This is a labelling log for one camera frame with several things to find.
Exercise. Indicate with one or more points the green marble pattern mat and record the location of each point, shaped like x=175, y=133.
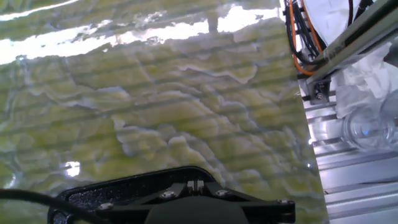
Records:
x=155, y=93

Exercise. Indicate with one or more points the aluminium frame profile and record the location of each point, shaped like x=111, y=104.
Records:
x=357, y=39

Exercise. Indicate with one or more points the black corner bracket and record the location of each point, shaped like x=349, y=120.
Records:
x=320, y=93

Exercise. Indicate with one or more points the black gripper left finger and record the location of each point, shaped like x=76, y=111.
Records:
x=124, y=214

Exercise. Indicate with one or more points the clear glass mug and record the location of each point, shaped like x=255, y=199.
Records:
x=363, y=130

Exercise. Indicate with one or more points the white plastic sheet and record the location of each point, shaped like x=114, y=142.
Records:
x=329, y=15

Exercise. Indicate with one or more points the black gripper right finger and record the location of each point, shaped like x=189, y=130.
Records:
x=264, y=213

